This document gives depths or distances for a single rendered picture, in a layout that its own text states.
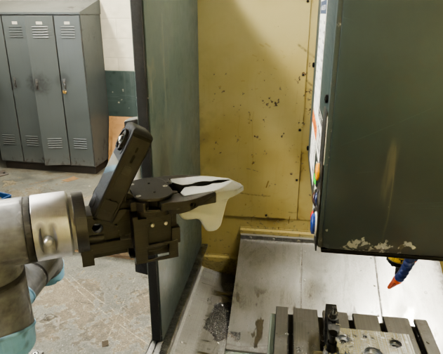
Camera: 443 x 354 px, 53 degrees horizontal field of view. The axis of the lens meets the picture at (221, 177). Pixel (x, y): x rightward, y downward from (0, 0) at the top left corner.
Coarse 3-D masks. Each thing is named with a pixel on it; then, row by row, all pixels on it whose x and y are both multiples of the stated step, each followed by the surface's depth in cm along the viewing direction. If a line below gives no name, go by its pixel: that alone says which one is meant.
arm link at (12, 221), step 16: (0, 208) 47; (16, 208) 47; (0, 224) 46; (16, 224) 46; (0, 240) 46; (16, 240) 46; (32, 240) 47; (0, 256) 46; (16, 256) 47; (32, 256) 48; (0, 272) 47; (16, 272) 49
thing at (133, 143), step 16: (128, 128) 50; (144, 128) 52; (128, 144) 49; (144, 144) 49; (112, 160) 51; (128, 160) 49; (112, 176) 49; (128, 176) 50; (96, 192) 52; (112, 192) 50; (96, 208) 50; (112, 208) 50
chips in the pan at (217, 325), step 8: (224, 288) 209; (232, 288) 209; (216, 304) 197; (224, 304) 197; (216, 312) 191; (224, 312) 191; (208, 320) 186; (216, 320) 186; (224, 320) 186; (208, 328) 182; (216, 328) 182; (224, 328) 183; (216, 336) 178; (224, 336) 179; (232, 336) 178; (232, 352) 174
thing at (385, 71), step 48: (336, 0) 53; (384, 0) 51; (432, 0) 50; (336, 48) 54; (384, 48) 52; (432, 48) 52; (336, 96) 56; (384, 96) 54; (432, 96) 54; (336, 144) 57; (384, 144) 56; (432, 144) 55; (336, 192) 59; (384, 192) 58; (432, 192) 57; (336, 240) 62; (384, 240) 61; (432, 240) 60
